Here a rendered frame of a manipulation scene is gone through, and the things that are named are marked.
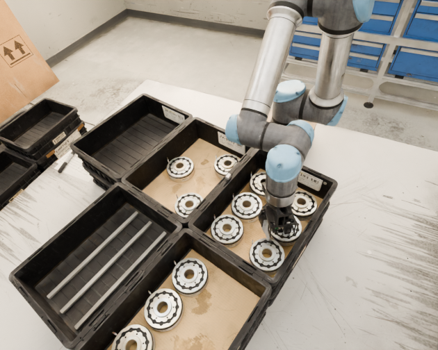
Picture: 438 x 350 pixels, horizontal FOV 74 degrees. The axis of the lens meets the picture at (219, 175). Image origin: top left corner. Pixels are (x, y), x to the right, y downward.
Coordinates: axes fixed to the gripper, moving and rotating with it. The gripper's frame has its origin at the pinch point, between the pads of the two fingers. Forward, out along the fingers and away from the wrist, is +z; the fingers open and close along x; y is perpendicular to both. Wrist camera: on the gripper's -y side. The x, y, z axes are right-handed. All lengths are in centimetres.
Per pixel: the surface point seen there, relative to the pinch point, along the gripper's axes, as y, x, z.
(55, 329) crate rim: 22, -60, -8
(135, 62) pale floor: -276, -85, 77
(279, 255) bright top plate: 9.4, -0.8, -0.7
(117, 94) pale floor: -219, -100, 77
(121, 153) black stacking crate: -45, -53, 0
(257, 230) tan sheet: -1.4, -5.0, 1.9
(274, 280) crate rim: 18.7, -5.1, -7.7
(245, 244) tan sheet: 2.7, -9.6, 1.8
